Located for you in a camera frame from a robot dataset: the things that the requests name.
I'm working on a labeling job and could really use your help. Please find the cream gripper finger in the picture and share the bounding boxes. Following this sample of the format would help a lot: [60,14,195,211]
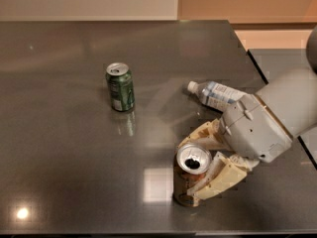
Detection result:
[187,152,260,200]
[177,119,231,151]

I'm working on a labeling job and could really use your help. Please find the orange soda can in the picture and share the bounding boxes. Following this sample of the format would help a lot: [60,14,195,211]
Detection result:
[173,143,212,207]

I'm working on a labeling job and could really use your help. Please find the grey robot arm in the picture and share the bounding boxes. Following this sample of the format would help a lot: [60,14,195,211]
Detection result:
[173,33,317,207]

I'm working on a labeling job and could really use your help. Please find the green soda can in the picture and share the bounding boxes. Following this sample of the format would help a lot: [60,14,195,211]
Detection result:
[106,62,135,112]

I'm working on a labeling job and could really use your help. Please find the clear plastic water bottle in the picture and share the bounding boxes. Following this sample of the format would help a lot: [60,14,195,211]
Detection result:
[187,81,246,112]

